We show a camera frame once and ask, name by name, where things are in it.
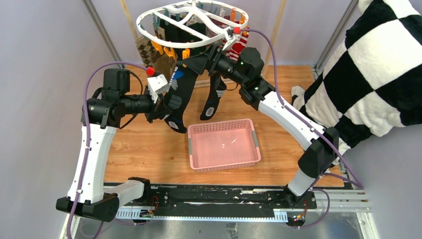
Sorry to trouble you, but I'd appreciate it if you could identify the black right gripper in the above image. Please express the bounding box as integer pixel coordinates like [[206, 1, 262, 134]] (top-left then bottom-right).
[[182, 43, 248, 87]]

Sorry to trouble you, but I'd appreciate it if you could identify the black blue sock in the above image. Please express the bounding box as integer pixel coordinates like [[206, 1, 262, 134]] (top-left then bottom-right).
[[164, 66, 198, 133]]

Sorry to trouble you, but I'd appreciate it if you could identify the black grey sock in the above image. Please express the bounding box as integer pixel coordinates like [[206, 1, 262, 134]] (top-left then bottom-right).
[[200, 73, 227, 120]]

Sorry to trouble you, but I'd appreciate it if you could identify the pink plastic basket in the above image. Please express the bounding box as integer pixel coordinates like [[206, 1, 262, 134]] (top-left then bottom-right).
[[187, 119, 261, 172]]

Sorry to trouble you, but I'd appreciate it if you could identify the white round sock hanger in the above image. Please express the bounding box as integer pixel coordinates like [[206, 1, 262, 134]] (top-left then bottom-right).
[[136, 0, 249, 49]]

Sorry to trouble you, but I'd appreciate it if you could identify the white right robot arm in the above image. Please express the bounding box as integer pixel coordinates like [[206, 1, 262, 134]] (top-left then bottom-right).
[[196, 46, 339, 208]]

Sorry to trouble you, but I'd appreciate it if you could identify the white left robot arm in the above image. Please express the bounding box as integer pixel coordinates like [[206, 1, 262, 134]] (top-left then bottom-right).
[[55, 53, 211, 222]]

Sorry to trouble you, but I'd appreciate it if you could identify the red white striped sock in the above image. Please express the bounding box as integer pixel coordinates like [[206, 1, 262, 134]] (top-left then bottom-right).
[[225, 32, 249, 61]]

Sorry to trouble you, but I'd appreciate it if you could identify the dark green sock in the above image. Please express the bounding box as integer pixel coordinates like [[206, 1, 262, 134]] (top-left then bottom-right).
[[160, 20, 207, 60]]

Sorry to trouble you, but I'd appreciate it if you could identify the argyle brown sock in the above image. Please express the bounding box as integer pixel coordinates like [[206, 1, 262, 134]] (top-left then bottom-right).
[[135, 36, 157, 67]]

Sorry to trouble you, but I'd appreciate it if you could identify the wooden clothes rack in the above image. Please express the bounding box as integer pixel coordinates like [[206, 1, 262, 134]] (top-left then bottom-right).
[[119, 0, 287, 88]]

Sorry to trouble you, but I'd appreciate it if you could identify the black white checkered blanket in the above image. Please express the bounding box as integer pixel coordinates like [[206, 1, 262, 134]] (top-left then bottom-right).
[[291, 0, 422, 154]]

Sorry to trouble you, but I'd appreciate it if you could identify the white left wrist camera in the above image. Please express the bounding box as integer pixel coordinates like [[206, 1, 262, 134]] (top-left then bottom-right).
[[147, 74, 170, 103]]

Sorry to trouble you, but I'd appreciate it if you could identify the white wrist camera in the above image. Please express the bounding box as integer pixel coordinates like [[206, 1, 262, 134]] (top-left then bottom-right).
[[222, 27, 241, 51], [147, 74, 170, 103]]

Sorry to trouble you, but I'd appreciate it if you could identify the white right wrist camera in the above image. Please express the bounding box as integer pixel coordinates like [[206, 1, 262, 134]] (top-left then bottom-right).
[[222, 27, 241, 51]]

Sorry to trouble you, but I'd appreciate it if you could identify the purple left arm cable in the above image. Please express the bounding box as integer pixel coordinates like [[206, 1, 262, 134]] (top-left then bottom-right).
[[66, 62, 156, 239]]

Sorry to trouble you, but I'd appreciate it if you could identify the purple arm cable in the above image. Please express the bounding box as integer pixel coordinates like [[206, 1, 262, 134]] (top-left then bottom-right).
[[66, 62, 156, 239], [239, 28, 364, 230]]

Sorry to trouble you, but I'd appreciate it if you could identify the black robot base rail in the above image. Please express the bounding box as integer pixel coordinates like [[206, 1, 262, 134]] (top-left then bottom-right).
[[116, 184, 317, 223]]

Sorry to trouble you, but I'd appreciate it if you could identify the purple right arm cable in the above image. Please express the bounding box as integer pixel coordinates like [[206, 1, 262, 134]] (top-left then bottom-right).
[[239, 28, 364, 230]]

